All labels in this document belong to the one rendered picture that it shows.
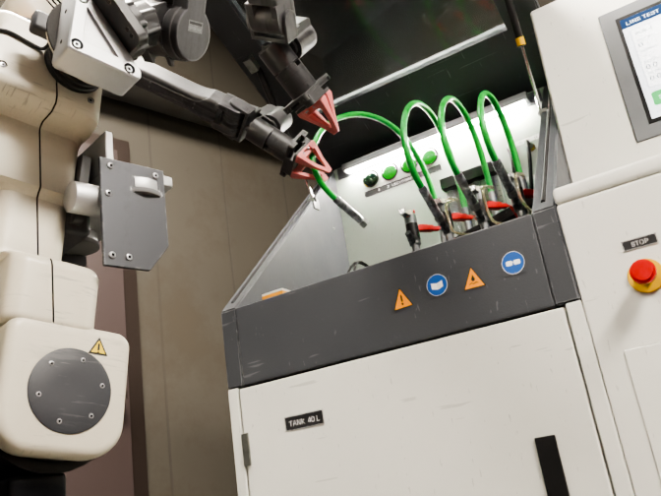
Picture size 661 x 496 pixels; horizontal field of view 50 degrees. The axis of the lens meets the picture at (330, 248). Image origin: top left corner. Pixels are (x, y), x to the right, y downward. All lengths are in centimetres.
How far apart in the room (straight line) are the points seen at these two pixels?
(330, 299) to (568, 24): 83
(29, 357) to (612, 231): 85
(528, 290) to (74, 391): 70
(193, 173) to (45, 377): 261
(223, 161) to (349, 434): 248
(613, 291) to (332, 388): 51
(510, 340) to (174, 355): 208
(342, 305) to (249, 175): 241
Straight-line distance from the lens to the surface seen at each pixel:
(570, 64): 165
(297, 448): 135
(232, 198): 355
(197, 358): 313
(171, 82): 164
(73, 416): 92
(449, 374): 122
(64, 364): 93
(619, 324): 115
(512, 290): 120
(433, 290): 124
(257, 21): 133
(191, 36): 109
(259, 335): 142
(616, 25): 168
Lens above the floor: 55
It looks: 19 degrees up
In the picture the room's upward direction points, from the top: 9 degrees counter-clockwise
